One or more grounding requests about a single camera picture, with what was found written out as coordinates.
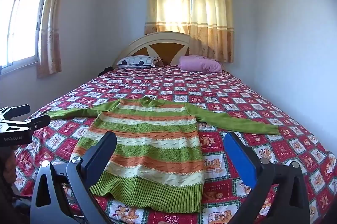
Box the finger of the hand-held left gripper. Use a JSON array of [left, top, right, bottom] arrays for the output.
[[0, 105, 31, 119], [25, 114, 51, 132]]

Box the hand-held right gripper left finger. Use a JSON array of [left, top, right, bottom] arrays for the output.
[[30, 131, 118, 224]]

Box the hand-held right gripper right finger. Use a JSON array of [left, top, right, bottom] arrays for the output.
[[224, 131, 311, 224]]

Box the green orange striped knit sweater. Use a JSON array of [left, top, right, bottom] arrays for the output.
[[46, 96, 280, 214]]

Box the person's left forearm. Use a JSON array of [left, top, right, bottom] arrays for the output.
[[0, 146, 17, 203]]

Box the red checked printed quilt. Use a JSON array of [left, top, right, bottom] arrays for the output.
[[13, 65, 337, 224]]

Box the sliding side window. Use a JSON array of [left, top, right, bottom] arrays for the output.
[[0, 0, 57, 74]]

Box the white patterned pillow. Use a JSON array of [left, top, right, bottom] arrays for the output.
[[116, 55, 163, 69]]

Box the yellow side window curtain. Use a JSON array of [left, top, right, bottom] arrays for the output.
[[36, 0, 73, 78]]

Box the pink pillow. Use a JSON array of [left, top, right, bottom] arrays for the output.
[[178, 55, 223, 73]]

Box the cream and orange headboard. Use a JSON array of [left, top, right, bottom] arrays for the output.
[[112, 31, 208, 68]]

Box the long yellow window curtain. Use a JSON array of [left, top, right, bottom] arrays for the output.
[[190, 0, 235, 63]]

